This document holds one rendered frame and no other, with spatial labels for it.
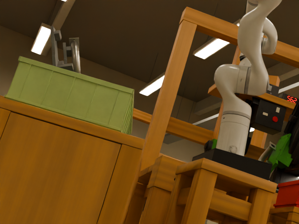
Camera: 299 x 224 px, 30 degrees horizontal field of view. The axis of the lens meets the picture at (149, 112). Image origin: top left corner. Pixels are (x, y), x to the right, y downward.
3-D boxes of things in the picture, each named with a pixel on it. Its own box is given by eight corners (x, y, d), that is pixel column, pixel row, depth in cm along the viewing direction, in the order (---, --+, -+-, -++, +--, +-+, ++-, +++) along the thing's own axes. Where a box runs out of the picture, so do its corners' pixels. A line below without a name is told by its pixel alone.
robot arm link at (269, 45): (285, -4, 248) (276, 47, 271) (249, -10, 252) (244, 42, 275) (281, 9, 243) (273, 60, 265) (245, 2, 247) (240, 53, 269)
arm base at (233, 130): (256, 162, 222) (264, 118, 227) (210, 150, 221) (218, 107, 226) (244, 170, 240) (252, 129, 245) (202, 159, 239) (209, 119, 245)
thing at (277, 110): (281, 131, 321) (287, 107, 325) (254, 122, 319) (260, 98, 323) (272, 135, 333) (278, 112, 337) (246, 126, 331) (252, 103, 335)
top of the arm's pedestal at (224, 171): (275, 193, 216) (277, 183, 217) (200, 167, 210) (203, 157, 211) (240, 197, 246) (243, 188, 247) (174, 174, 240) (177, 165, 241)
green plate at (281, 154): (285, 174, 288) (302, 141, 294) (272, 166, 287) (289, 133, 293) (275, 177, 299) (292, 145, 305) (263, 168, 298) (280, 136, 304)
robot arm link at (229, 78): (250, 116, 229) (259, 63, 236) (206, 109, 233) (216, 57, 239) (249, 125, 240) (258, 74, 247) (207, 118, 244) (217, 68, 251)
